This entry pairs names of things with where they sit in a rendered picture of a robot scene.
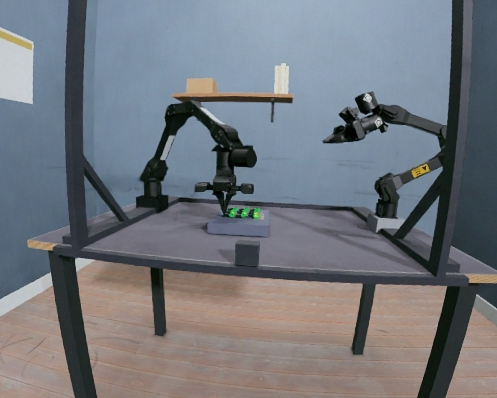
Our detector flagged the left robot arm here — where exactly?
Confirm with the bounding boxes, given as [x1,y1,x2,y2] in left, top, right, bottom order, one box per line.
[140,100,257,197]

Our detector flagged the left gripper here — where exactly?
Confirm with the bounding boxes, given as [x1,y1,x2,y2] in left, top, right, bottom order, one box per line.
[195,166,254,214]

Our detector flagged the black metal frame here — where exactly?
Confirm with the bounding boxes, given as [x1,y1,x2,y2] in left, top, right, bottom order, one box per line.
[65,0,473,278]

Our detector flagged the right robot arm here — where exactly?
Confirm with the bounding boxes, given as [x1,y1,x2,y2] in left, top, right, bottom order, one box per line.
[339,91,447,219]

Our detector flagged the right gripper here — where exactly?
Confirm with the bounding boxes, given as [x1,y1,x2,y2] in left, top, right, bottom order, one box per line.
[322,117,371,144]

